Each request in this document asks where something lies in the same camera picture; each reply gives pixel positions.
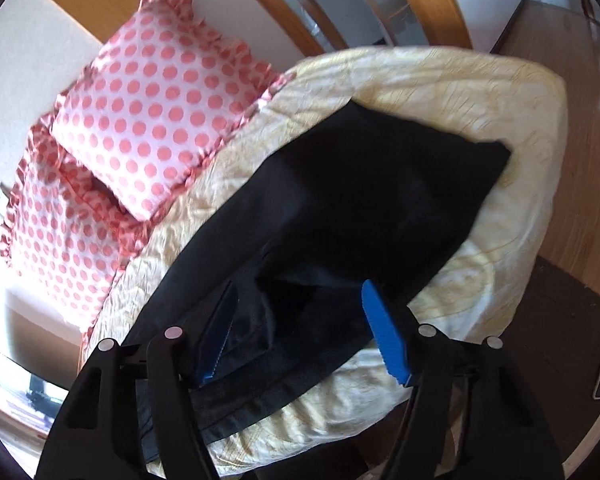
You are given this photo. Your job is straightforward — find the black pants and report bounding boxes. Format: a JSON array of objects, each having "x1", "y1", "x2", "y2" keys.
[{"x1": 125, "y1": 102, "x2": 510, "y2": 443}]

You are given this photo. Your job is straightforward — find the cream patterned bed quilt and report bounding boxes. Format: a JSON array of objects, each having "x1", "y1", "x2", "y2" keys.
[{"x1": 85, "y1": 48, "x2": 567, "y2": 476}]

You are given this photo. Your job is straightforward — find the pink polka dot pillow left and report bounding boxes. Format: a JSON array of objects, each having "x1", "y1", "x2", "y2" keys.
[{"x1": 1, "y1": 122, "x2": 149, "y2": 346}]

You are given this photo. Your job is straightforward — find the pink polka dot pillow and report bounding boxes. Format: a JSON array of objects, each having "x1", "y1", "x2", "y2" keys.
[
  {"x1": 1, "y1": 122, "x2": 149, "y2": 346},
  {"x1": 52, "y1": 0, "x2": 279, "y2": 221}
]

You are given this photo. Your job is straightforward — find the pink polka dot pillow right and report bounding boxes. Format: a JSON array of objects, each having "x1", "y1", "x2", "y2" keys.
[{"x1": 52, "y1": 0, "x2": 279, "y2": 221}]

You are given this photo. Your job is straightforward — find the wooden headboard frame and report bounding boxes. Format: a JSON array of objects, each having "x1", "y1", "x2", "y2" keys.
[{"x1": 256, "y1": 0, "x2": 472, "y2": 56}]

